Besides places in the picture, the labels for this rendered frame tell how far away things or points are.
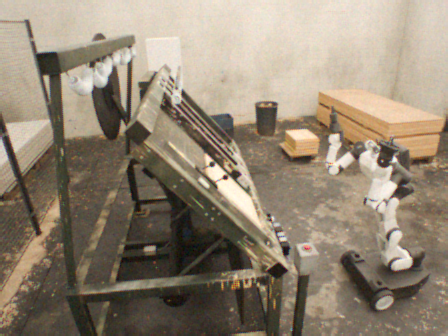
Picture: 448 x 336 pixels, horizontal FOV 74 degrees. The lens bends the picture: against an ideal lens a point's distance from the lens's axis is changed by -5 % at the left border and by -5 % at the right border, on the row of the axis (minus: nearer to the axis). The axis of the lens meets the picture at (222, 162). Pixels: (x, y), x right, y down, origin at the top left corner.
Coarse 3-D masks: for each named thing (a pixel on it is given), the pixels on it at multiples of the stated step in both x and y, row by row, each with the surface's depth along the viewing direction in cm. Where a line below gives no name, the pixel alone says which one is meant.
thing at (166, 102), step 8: (168, 96) 240; (160, 104) 242; (168, 104) 243; (168, 112) 246; (176, 112) 246; (184, 120) 250; (192, 128) 253; (200, 136) 257; (208, 144) 260; (216, 152) 264; (224, 160) 268; (232, 168) 272; (240, 176) 276; (248, 184) 280
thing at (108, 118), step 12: (96, 36) 209; (96, 60) 206; (108, 84) 229; (96, 96) 202; (108, 96) 229; (120, 96) 272; (96, 108) 201; (108, 108) 230; (108, 120) 227; (120, 120) 266; (108, 132) 225
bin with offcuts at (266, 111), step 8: (256, 104) 664; (264, 104) 675; (272, 104) 670; (256, 112) 650; (264, 112) 636; (272, 112) 637; (256, 120) 661; (264, 120) 644; (272, 120) 647; (264, 128) 653; (272, 128) 656
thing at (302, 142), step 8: (288, 136) 553; (296, 136) 537; (304, 136) 535; (312, 136) 534; (280, 144) 578; (288, 144) 558; (296, 144) 522; (304, 144) 525; (312, 144) 528; (288, 152) 543; (296, 152) 528; (304, 152) 532; (312, 152) 534
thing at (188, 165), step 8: (168, 144) 179; (168, 152) 181; (176, 152) 181; (184, 160) 184; (192, 168) 187; (200, 176) 189; (208, 184) 192; (216, 192) 195; (232, 208) 201; (240, 208) 207; (240, 216) 205; (248, 216) 210; (248, 224) 208; (256, 224) 212; (256, 232) 212; (264, 232) 215
